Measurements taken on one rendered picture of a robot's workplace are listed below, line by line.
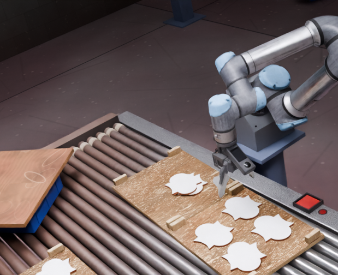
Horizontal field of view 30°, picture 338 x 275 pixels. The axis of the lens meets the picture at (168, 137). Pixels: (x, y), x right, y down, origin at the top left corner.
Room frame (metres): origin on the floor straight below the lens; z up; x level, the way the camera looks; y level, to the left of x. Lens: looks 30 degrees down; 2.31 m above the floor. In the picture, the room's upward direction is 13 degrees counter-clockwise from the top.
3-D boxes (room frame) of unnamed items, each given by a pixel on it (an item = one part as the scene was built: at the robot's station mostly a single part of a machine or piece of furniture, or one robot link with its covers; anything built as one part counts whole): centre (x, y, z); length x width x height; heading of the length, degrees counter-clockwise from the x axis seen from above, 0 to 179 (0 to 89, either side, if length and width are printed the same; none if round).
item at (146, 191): (2.02, 0.02, 0.93); 0.41 x 0.35 x 0.02; 27
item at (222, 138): (1.80, -0.18, 1.25); 0.08 x 0.08 x 0.05
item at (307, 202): (1.75, -0.42, 0.92); 0.06 x 0.06 x 0.01; 31
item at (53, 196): (2.14, 0.67, 0.97); 0.31 x 0.31 x 0.10; 70
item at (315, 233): (1.55, -0.38, 0.95); 0.06 x 0.02 x 0.03; 117
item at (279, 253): (1.66, -0.17, 0.93); 0.41 x 0.35 x 0.02; 27
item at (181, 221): (1.77, 0.04, 0.95); 0.06 x 0.02 x 0.03; 117
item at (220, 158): (1.81, -0.18, 1.17); 0.09 x 0.08 x 0.12; 27
